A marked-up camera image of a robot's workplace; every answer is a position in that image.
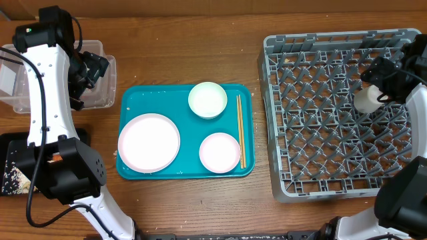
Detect white cup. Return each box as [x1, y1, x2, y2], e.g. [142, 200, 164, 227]
[354, 85, 383, 113]

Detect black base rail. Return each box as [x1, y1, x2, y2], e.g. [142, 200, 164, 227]
[136, 230, 319, 240]

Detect grey dishwasher rack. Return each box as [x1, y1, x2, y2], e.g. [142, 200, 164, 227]
[258, 29, 426, 203]

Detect rice and peanut scraps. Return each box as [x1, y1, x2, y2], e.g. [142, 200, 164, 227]
[1, 161, 31, 196]

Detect large white plate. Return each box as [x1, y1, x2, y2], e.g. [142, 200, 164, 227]
[117, 113, 181, 173]

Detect teal serving tray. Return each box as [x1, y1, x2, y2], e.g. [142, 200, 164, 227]
[116, 83, 256, 180]

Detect black waste tray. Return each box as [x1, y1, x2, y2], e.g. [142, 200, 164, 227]
[6, 131, 105, 204]

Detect clear plastic bin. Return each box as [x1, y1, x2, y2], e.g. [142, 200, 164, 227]
[1, 40, 117, 114]

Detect wooden chopstick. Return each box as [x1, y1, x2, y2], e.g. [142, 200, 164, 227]
[236, 95, 244, 169]
[239, 95, 246, 169]

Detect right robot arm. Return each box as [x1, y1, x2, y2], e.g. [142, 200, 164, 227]
[310, 34, 426, 239]

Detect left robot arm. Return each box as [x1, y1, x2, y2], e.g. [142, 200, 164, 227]
[8, 5, 142, 239]

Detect small white plate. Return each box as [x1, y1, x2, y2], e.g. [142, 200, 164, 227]
[199, 133, 241, 174]

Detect white bowl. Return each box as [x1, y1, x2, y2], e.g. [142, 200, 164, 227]
[188, 82, 228, 119]

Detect orange carrot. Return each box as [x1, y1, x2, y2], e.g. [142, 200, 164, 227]
[46, 153, 63, 163]

